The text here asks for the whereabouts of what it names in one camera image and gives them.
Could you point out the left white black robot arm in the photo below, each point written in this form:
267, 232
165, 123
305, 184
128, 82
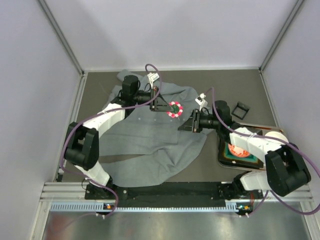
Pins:
82, 147

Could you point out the grey button-up shirt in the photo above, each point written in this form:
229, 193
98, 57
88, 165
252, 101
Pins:
146, 148

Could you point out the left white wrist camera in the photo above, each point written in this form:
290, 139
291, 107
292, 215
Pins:
153, 76

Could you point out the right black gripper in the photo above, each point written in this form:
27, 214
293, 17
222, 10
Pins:
196, 121

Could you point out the black square plate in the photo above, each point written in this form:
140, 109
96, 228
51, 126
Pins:
226, 159

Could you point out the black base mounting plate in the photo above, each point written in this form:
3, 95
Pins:
215, 190

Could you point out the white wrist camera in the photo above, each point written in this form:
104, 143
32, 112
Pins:
153, 76
201, 101

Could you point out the red white patterned dish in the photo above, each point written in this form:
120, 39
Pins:
237, 151

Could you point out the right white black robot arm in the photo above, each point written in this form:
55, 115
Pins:
285, 169

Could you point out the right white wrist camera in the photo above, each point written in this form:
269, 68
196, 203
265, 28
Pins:
201, 101

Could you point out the small black open box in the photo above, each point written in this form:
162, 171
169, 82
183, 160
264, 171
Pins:
240, 110

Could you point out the grey slotted cable duct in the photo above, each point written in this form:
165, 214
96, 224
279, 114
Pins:
107, 207

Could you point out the silver metal tray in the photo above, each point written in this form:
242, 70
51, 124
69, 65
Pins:
256, 128

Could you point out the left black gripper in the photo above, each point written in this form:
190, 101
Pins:
152, 99

